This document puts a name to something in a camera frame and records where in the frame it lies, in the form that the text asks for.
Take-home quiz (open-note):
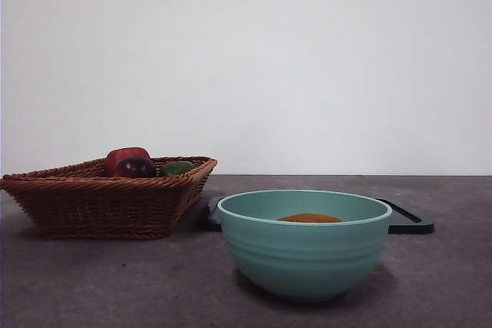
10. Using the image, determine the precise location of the dark red plum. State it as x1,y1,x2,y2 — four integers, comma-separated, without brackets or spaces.
115,155,158,178

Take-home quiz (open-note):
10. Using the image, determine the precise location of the teal ribbed bowl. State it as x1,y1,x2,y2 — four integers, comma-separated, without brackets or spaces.
217,188,394,301

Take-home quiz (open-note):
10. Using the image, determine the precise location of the brown wicker basket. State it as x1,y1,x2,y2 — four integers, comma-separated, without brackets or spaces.
0,156,218,240

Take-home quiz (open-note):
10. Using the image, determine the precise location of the dark rectangular tray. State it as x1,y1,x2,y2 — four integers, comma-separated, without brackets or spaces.
196,196,435,235

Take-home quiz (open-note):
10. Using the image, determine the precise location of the orange-brown kiwifruit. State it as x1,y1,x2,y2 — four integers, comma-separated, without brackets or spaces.
277,212,343,224

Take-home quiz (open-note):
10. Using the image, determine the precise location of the green avocado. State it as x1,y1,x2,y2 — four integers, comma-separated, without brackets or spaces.
158,161,196,178

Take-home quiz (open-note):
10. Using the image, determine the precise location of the red apple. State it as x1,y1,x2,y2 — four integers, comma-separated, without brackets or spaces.
105,147,151,177

